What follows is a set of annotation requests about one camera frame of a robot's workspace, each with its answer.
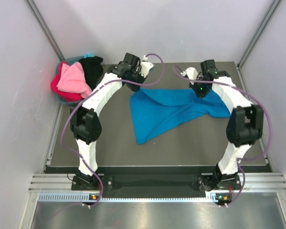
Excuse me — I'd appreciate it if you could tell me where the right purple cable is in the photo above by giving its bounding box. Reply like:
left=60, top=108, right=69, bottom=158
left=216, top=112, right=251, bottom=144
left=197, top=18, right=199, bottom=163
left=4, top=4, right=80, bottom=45
left=173, top=65, right=273, bottom=208

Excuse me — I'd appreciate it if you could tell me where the aluminium rail frame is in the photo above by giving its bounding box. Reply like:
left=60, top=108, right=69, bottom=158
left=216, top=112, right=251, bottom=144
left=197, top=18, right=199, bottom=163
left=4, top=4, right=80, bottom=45
left=20, top=173, right=286, bottom=229

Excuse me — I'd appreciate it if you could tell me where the red t shirt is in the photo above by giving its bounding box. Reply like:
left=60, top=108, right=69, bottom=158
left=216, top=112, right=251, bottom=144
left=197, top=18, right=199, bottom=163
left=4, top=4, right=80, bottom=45
left=50, top=61, right=82, bottom=102

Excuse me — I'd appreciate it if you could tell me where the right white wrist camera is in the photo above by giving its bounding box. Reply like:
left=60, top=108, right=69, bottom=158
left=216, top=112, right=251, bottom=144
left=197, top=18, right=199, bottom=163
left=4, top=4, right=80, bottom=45
left=181, top=67, right=199, bottom=84

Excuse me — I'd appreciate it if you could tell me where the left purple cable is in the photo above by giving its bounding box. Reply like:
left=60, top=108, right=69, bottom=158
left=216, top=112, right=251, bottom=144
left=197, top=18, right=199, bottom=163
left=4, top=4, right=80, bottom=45
left=60, top=52, right=166, bottom=208

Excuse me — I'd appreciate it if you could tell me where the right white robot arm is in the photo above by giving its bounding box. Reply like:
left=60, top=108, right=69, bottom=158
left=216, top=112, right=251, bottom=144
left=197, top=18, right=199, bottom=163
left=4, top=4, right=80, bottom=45
left=183, top=60, right=264, bottom=191

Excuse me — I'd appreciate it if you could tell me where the light blue t shirt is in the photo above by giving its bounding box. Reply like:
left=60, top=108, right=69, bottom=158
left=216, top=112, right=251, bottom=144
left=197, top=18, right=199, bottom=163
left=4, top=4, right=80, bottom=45
left=83, top=53, right=94, bottom=58

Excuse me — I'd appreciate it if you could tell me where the black t shirt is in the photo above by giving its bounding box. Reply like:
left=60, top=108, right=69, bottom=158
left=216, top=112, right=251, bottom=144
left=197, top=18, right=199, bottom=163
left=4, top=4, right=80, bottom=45
left=79, top=56, right=103, bottom=90

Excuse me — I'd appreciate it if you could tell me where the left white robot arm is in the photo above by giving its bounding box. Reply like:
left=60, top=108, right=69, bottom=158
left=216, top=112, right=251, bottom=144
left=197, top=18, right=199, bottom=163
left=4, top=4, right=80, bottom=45
left=70, top=53, right=154, bottom=190

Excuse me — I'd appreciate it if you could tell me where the grey slotted cable duct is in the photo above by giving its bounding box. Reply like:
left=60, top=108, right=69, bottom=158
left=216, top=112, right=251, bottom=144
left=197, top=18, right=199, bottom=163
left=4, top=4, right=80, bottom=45
left=39, top=193, right=218, bottom=203

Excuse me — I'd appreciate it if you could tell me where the blue laundry basket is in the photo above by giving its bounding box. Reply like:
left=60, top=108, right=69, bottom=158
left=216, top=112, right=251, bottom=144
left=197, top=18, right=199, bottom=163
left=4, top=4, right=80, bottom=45
left=54, top=56, right=84, bottom=104

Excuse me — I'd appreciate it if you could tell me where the purple cable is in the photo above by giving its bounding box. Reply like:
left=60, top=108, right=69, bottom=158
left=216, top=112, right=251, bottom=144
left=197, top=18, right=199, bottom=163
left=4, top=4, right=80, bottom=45
left=173, top=65, right=273, bottom=208
left=60, top=52, right=166, bottom=208

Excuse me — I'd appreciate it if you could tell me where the pink t shirt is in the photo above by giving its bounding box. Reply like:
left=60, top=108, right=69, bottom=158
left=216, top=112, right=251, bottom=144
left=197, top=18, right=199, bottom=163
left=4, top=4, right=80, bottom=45
left=57, top=62, right=92, bottom=98

